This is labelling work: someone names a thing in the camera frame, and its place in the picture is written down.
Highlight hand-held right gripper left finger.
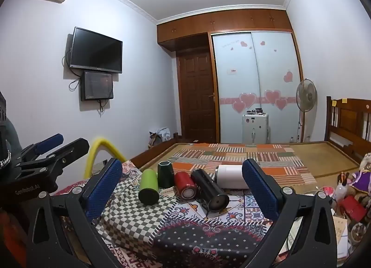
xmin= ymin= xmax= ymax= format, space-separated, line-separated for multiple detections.
xmin=26 ymin=158 xmax=124 ymax=268

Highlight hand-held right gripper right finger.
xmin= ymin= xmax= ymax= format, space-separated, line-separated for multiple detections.
xmin=242 ymin=158 xmax=339 ymax=268

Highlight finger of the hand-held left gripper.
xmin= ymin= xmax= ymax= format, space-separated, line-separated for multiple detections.
xmin=16 ymin=138 xmax=90 ymax=176
xmin=22 ymin=133 xmax=64 ymax=160

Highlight white cup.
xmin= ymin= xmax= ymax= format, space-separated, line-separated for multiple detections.
xmin=214 ymin=164 xmax=250 ymax=190

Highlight light green cup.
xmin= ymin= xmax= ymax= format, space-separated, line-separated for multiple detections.
xmin=138 ymin=169 xmax=160 ymax=205

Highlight black cup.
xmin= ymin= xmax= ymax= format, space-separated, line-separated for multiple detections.
xmin=190 ymin=169 xmax=230 ymax=213

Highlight dark green cup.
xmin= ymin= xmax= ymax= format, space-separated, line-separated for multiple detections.
xmin=157 ymin=161 xmax=175 ymax=189

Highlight red cup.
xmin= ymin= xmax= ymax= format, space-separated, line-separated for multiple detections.
xmin=174 ymin=171 xmax=198 ymax=201

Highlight yellow foam tube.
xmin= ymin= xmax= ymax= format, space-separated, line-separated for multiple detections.
xmin=84 ymin=137 xmax=128 ymax=180

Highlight checkered cloth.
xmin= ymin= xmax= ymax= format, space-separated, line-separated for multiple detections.
xmin=93 ymin=166 xmax=178 ymax=246

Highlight striped patchwork blanket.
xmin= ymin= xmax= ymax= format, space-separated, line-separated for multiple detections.
xmin=166 ymin=143 xmax=318 ymax=188

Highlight dark red cloth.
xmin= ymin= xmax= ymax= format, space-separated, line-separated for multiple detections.
xmin=0 ymin=207 xmax=31 ymax=268

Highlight small white fridge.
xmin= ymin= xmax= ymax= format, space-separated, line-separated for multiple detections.
xmin=242 ymin=113 xmax=269 ymax=145

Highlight colourful patterned blanket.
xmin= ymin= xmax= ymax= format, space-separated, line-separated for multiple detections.
xmin=52 ymin=160 xmax=290 ymax=268

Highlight grey bag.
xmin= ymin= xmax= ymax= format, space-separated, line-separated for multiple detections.
xmin=149 ymin=127 xmax=172 ymax=148

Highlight clear plastic bottle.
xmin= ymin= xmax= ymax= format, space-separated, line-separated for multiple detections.
xmin=333 ymin=182 xmax=349 ymax=202

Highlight beige cardboard box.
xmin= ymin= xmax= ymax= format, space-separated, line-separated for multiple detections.
xmin=330 ymin=216 xmax=352 ymax=260

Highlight red box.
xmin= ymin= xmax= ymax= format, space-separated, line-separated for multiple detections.
xmin=339 ymin=195 xmax=369 ymax=223

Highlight doll in purple dress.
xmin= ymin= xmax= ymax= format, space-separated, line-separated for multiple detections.
xmin=339 ymin=152 xmax=371 ymax=197

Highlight standing electric fan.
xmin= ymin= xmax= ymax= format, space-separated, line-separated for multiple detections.
xmin=296 ymin=78 xmax=318 ymax=141

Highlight brown wooden door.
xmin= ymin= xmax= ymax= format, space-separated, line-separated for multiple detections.
xmin=176 ymin=52 xmax=217 ymax=143

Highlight sliding wardrobe with heart stickers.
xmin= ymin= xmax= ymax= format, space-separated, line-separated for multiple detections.
xmin=210 ymin=31 xmax=304 ymax=144

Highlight wooden overhead cabinets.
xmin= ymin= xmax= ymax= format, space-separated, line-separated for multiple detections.
xmin=157 ymin=9 xmax=293 ymax=52

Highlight small black wall monitor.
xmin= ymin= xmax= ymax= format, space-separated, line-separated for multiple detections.
xmin=80 ymin=71 xmax=114 ymax=102

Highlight black television cable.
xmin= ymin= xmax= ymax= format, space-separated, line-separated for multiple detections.
xmin=62 ymin=48 xmax=82 ymax=92

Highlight wall-mounted black television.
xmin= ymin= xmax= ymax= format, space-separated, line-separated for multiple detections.
xmin=70 ymin=27 xmax=123 ymax=74

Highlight wooden bed frame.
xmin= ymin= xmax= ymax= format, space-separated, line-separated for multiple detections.
xmin=128 ymin=96 xmax=371 ymax=170

